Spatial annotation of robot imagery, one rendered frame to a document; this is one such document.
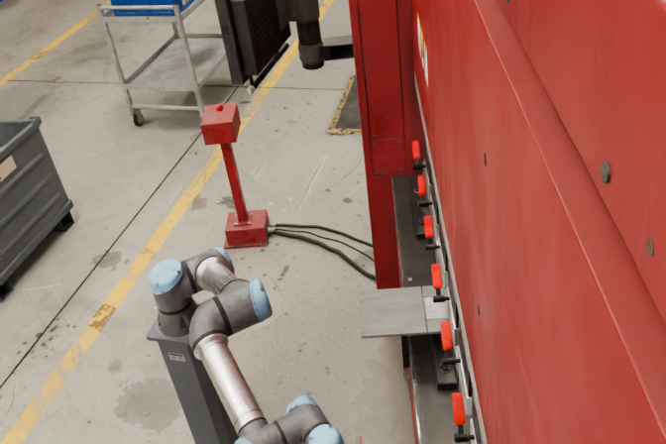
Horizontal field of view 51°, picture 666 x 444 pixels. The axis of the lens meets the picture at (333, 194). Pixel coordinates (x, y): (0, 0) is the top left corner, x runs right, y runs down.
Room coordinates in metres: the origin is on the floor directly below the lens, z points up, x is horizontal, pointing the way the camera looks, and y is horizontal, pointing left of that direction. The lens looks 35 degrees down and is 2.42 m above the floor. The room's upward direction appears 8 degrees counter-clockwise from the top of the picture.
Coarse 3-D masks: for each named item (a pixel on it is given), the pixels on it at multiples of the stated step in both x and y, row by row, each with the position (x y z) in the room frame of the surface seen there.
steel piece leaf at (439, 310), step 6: (426, 300) 1.42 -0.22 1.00; (432, 300) 1.42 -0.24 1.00; (426, 306) 1.39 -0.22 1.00; (432, 306) 1.39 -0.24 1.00; (438, 306) 1.39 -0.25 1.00; (444, 306) 1.39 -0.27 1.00; (426, 312) 1.37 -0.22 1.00; (432, 312) 1.37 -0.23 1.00; (438, 312) 1.37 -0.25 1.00; (444, 312) 1.36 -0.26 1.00; (426, 318) 1.35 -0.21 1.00; (432, 318) 1.35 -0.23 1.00; (438, 318) 1.34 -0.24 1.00
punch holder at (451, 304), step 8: (448, 264) 1.27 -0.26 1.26; (448, 272) 1.27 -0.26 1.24; (448, 280) 1.27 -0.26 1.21; (448, 288) 1.28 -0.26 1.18; (448, 304) 1.26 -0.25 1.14; (456, 304) 1.14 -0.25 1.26; (448, 312) 1.26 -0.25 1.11; (456, 312) 1.14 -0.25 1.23; (456, 320) 1.14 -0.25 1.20; (456, 328) 1.14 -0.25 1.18; (456, 336) 1.14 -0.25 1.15; (456, 344) 1.14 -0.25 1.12
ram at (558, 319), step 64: (448, 0) 1.21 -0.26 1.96; (448, 64) 1.23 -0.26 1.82; (512, 64) 0.71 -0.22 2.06; (448, 128) 1.24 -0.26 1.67; (512, 128) 0.64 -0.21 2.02; (448, 192) 1.26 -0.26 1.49; (512, 192) 0.63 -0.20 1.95; (576, 192) 0.46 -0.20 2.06; (448, 256) 1.28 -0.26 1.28; (512, 256) 0.61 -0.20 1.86; (576, 256) 0.40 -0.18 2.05; (512, 320) 0.59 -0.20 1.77; (576, 320) 0.38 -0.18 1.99; (640, 320) 0.31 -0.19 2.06; (512, 384) 0.57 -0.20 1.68; (576, 384) 0.36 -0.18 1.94; (640, 384) 0.27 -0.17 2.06
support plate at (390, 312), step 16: (400, 288) 1.48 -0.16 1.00; (416, 288) 1.47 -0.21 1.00; (432, 288) 1.46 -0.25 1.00; (368, 304) 1.44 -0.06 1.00; (384, 304) 1.43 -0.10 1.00; (400, 304) 1.42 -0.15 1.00; (416, 304) 1.41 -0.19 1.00; (368, 320) 1.37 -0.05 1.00; (384, 320) 1.37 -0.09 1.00; (400, 320) 1.36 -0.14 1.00; (416, 320) 1.35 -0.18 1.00; (432, 320) 1.34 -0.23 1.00; (448, 320) 1.33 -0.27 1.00; (368, 336) 1.32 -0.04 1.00; (384, 336) 1.31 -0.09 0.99
